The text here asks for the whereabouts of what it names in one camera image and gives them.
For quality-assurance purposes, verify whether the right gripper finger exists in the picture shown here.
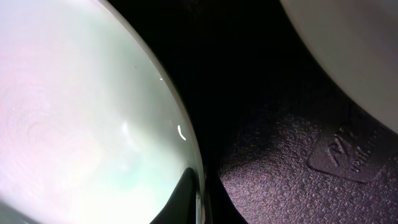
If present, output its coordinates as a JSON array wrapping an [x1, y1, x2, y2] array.
[[150, 167, 197, 224]]

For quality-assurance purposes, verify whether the white plate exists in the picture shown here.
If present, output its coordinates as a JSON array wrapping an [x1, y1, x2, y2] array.
[[281, 0, 397, 131], [1, 0, 205, 224]]

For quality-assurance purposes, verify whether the black round tray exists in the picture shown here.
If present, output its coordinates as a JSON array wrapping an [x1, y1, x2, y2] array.
[[112, 1, 397, 223]]

